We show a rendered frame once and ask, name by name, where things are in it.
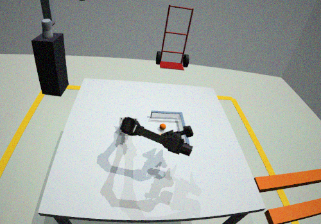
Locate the brown ball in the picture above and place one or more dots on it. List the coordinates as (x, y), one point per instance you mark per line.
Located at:
(162, 126)

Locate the clear l-shaped low wall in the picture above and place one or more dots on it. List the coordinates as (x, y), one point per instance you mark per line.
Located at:
(170, 116)

